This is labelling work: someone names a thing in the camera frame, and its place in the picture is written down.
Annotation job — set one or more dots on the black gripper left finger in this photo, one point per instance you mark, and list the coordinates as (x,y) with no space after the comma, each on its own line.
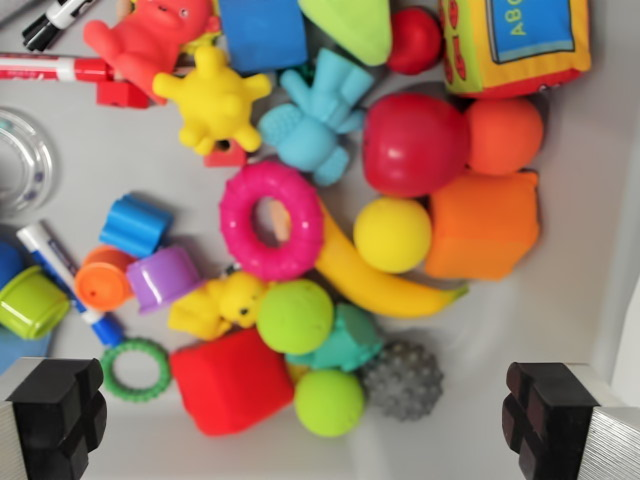
(47,415)

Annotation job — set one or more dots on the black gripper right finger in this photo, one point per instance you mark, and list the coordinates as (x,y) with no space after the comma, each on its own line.
(550,425)

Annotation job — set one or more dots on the grey plastic bin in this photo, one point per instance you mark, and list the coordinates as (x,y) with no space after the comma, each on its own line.
(125,160)

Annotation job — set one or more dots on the light blue flat toy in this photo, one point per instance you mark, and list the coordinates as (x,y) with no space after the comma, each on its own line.
(20,350)

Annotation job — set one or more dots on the lime green stacking cup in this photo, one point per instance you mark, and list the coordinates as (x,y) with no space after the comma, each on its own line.
(30,305)

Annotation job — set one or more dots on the orange stacking cup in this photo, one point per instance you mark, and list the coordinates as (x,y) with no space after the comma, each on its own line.
(102,282)

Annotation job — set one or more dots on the grey spiky ball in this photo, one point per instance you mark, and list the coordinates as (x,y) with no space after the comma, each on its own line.
(405,382)

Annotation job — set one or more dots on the blue round toy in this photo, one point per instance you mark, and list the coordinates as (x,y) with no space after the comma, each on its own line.
(9,265)

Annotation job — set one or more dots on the blue whiteboard marker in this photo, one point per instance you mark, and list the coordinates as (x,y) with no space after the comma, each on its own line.
(50,255)

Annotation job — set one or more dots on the purple stacking cup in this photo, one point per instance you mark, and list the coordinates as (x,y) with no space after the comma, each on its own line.
(162,280)

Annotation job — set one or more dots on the red soft cube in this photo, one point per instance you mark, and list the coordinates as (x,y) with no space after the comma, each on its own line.
(230,385)

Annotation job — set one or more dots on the yellow rubber duck toy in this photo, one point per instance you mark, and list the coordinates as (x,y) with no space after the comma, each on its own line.
(220,305)

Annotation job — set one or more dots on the blue plastic cylinder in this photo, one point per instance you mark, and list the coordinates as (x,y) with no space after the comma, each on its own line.
(135,225)

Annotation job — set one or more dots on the orange soft cube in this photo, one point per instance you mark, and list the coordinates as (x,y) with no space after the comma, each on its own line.
(482,225)

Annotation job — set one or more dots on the yellow toy banana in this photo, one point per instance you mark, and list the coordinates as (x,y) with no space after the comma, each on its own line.
(380,295)

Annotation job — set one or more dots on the teal rubber figure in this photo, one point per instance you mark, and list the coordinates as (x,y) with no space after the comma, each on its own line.
(350,340)

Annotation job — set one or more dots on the lime green foam ball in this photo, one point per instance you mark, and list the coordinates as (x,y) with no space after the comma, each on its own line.
(330,402)
(295,317)

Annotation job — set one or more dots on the yellow ball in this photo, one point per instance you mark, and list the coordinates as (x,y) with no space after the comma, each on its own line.
(392,235)

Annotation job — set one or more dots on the orange ball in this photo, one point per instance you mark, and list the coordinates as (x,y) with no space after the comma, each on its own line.
(505,135)

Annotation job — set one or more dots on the red toy apple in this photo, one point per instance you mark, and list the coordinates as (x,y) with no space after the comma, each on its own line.
(415,145)

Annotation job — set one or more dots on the small red block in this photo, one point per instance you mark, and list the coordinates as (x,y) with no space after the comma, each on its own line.
(225,156)

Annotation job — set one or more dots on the red whiteboard marker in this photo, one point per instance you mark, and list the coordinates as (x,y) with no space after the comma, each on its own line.
(50,68)

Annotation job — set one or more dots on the yellow spiky rubber toy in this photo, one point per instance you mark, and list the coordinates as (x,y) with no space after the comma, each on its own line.
(215,100)

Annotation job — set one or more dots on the fabric alphabet cube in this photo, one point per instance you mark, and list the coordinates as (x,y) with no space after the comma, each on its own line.
(520,55)

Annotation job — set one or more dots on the light blue rubber figure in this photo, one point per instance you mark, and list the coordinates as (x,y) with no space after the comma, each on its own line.
(315,130)

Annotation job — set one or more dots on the red rubber animal toy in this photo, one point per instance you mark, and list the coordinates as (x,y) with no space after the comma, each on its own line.
(145,40)

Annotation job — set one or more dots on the black whiteboard marker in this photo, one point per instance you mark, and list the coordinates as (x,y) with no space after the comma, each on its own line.
(55,20)

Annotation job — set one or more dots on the small red ball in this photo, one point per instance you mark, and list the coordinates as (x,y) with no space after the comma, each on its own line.
(415,42)

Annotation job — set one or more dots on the blue soft cube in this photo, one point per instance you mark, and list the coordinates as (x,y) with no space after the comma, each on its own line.
(262,32)

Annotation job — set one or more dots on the lime green soft shape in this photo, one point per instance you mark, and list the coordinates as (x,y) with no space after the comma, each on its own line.
(350,25)

